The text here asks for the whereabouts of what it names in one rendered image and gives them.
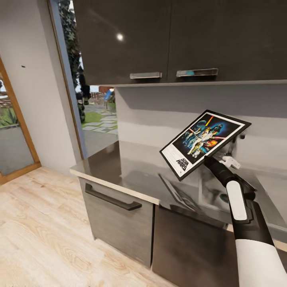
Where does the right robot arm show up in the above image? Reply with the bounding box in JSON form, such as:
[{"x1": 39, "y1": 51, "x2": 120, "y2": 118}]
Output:
[{"x1": 204, "y1": 155, "x2": 287, "y2": 287}]

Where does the poster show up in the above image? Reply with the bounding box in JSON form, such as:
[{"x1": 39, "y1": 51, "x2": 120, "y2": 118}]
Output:
[{"x1": 159, "y1": 110, "x2": 252, "y2": 182}]

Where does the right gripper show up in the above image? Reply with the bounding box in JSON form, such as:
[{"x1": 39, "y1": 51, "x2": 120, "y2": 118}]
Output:
[{"x1": 204, "y1": 155, "x2": 230, "y2": 179}]

